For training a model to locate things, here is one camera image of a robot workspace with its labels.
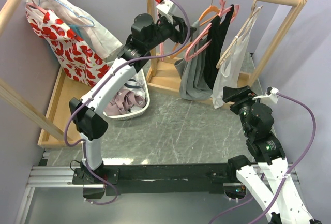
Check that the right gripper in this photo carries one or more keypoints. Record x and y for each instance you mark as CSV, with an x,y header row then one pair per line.
x,y
229,93

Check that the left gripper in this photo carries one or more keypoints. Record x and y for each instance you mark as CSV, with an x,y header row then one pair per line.
x,y
179,36

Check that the orange plastic hanger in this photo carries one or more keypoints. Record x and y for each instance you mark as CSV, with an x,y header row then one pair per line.
x,y
211,9

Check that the grey tank top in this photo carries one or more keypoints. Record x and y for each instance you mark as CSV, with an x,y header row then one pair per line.
x,y
193,85

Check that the white navy tank top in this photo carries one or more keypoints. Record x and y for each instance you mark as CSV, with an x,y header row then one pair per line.
x,y
138,100

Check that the mauve pink tank top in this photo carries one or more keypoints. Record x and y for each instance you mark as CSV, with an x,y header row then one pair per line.
x,y
119,105

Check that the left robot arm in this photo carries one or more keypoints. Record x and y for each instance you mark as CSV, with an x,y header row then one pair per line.
x,y
86,112

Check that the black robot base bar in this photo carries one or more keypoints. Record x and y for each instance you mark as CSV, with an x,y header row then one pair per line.
x,y
129,179

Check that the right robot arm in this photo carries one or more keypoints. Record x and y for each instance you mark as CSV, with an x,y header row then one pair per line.
x,y
274,190

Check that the white sheer tank top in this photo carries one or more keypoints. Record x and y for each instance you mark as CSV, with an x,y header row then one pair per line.
x,y
229,71

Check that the black tank top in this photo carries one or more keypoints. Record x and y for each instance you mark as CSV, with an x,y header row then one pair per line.
x,y
216,36

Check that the beige wooden hanger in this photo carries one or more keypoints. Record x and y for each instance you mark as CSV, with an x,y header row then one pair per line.
x,y
241,32

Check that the white plastic laundry basket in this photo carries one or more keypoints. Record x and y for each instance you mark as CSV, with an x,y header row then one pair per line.
x,y
136,114

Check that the red floral white garment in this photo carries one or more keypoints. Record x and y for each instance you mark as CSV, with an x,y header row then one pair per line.
x,y
77,59

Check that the white pale pink garment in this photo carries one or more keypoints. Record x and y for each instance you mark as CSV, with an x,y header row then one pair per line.
x,y
101,40

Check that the left wooden clothes rack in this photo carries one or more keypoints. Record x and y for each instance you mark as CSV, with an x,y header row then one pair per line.
x,y
30,69

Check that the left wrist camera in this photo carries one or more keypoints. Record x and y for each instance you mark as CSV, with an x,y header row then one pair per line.
x,y
166,9

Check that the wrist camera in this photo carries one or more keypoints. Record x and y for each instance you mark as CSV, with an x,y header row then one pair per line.
x,y
270,97
166,9

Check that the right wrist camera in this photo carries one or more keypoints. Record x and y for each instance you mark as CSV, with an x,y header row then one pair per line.
x,y
270,97

